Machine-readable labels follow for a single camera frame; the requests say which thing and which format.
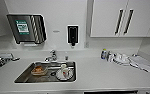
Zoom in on small clear bottle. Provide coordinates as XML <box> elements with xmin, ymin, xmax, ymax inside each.
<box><xmin>107</xmin><ymin>52</ymin><xmax>114</xmax><ymax>62</ymax></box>

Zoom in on bowl with orange leftovers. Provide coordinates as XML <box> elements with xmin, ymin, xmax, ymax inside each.
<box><xmin>30</xmin><ymin>64</ymin><xmax>47</xmax><ymax>76</ymax></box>

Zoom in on blue dish soap bottle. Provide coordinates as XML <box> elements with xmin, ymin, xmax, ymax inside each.
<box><xmin>101</xmin><ymin>48</ymin><xmax>109</xmax><ymax>61</ymax></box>

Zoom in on white cup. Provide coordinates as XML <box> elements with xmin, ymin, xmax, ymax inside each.
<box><xmin>58</xmin><ymin>63</ymin><xmax>70</xmax><ymax>78</ymax></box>

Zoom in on black wall soap dispenser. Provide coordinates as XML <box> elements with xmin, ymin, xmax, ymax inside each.
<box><xmin>67</xmin><ymin>24</ymin><xmax>80</xmax><ymax>48</ymax></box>

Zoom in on steel paper towel dispenser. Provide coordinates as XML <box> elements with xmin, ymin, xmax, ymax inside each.
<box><xmin>6</xmin><ymin>13</ymin><xmax>48</xmax><ymax>46</ymax></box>

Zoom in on stainless steel sink basin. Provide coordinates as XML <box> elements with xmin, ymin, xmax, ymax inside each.
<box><xmin>14</xmin><ymin>60</ymin><xmax>78</xmax><ymax>84</ymax></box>

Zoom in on white wall cabinet, three doors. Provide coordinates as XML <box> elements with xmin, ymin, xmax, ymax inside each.
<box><xmin>89</xmin><ymin>0</ymin><xmax>150</xmax><ymax>38</ymax></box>

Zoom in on chrome sink faucet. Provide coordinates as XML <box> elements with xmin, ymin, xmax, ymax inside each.
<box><xmin>44</xmin><ymin>49</ymin><xmax>58</xmax><ymax>63</ymax></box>

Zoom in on chrome counter soap pump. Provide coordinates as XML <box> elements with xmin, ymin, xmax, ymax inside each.
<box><xmin>64</xmin><ymin>55</ymin><xmax>69</xmax><ymax>61</ymax></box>

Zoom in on small wall label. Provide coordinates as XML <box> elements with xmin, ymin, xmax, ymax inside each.
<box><xmin>52</xmin><ymin>30</ymin><xmax>61</xmax><ymax>34</ymax></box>

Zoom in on black cabinet door handle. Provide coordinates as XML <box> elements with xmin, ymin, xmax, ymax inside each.
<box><xmin>114</xmin><ymin>9</ymin><xmax>124</xmax><ymax>36</ymax></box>
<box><xmin>123</xmin><ymin>9</ymin><xmax>134</xmax><ymax>36</ymax></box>

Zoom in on white wall outlet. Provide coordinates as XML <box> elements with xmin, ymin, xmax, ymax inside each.
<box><xmin>85</xmin><ymin>40</ymin><xmax>90</xmax><ymax>48</ymax></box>

